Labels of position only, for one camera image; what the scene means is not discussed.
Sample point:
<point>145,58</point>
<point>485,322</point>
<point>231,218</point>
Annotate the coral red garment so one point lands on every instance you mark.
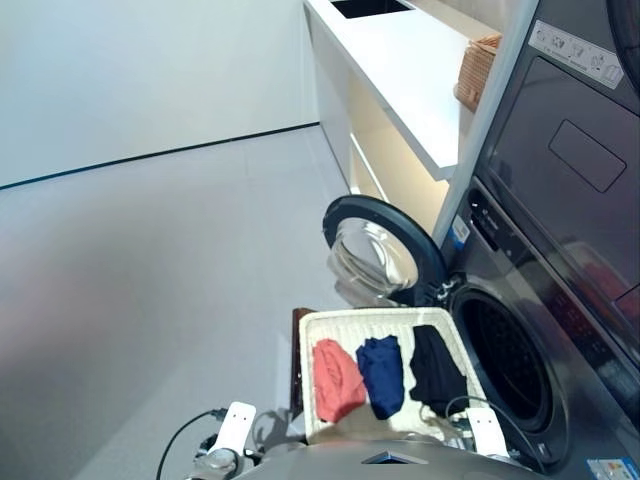
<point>335,380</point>

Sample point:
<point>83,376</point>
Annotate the navy blue garment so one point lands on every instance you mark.
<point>380,375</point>

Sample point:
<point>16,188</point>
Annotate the black garment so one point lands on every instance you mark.
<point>435,370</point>

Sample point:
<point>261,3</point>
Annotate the pale woven laundry basket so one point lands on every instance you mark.
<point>350,325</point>

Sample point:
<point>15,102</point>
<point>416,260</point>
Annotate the grey washing machine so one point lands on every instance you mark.
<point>505,320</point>

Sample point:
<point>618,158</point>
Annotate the brown wicker basket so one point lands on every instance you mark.
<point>475,70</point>

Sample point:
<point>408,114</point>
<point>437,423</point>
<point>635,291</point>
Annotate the round glass washer door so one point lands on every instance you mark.
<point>400,220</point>

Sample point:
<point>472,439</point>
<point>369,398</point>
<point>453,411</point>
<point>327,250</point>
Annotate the brown stool with casters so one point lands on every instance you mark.
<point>296,360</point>

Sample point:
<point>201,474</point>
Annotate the blue white barcode sticker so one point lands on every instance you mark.
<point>460,231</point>

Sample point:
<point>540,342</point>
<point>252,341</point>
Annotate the white counter cabinet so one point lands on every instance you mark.
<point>400,75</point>

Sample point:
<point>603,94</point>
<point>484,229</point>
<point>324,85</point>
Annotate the white cabinet side panel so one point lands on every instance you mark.
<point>480,125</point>

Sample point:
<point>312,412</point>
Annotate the silver robot torso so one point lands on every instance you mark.
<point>350,460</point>

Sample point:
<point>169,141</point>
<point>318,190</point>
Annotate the black recessed sink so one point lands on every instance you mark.
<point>372,7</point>

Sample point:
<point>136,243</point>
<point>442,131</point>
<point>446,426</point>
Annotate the dark stacked dryer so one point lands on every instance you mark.
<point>560,130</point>

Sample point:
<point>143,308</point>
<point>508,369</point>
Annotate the grey dryer warning label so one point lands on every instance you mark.
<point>575,52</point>

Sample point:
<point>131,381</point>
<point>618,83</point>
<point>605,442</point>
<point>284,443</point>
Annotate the blue white energy label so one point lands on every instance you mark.
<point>606,470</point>

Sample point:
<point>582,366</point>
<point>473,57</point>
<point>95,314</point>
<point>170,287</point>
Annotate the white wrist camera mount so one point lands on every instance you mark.
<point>235,425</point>
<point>487,430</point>

